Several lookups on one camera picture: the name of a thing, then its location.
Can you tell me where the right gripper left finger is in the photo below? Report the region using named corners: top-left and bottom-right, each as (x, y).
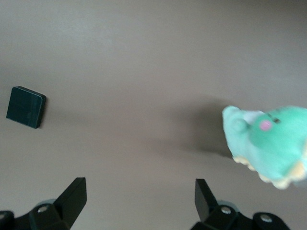
top-left (14, 177), bottom-right (87, 230)

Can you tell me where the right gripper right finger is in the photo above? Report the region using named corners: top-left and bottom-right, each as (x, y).
top-left (191, 178), bottom-right (254, 230)

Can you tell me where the small black square box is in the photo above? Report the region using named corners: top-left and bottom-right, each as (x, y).
top-left (5, 86), bottom-right (47, 130)

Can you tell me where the green plush dinosaur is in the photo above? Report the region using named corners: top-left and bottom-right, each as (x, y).
top-left (221, 104), bottom-right (307, 191)

